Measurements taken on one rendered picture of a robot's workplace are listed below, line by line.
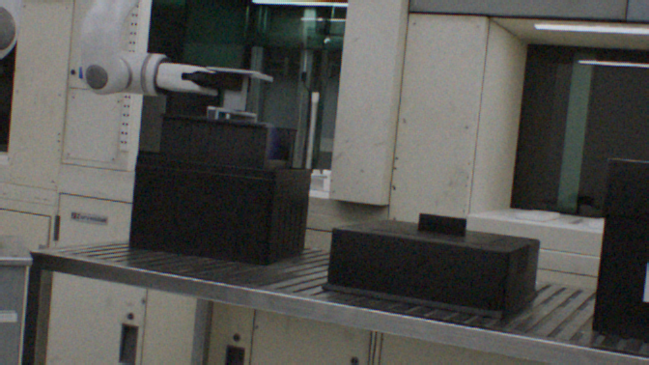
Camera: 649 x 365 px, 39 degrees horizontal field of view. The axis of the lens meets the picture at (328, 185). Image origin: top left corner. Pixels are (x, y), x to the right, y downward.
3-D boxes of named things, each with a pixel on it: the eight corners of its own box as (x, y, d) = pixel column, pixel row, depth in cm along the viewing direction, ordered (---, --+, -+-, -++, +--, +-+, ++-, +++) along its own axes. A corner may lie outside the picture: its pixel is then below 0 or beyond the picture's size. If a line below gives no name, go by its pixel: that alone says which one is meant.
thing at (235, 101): (195, 221, 196) (211, 72, 195) (287, 234, 191) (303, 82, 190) (147, 228, 172) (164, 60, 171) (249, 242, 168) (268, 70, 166)
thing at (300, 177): (182, 235, 199) (189, 155, 198) (305, 251, 193) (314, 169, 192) (125, 246, 172) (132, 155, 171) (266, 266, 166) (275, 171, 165)
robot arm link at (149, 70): (157, 97, 189) (171, 98, 189) (139, 94, 181) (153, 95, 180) (161, 56, 189) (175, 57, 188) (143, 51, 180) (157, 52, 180)
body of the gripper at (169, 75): (168, 96, 189) (219, 100, 187) (147, 92, 179) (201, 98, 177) (172, 59, 189) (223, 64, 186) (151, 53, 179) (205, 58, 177)
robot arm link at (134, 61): (139, 55, 179) (159, 52, 188) (78, 49, 182) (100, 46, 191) (138, 98, 181) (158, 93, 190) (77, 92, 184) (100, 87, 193)
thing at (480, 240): (320, 289, 146) (327, 208, 146) (380, 270, 173) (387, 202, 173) (503, 320, 135) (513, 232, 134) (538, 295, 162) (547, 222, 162)
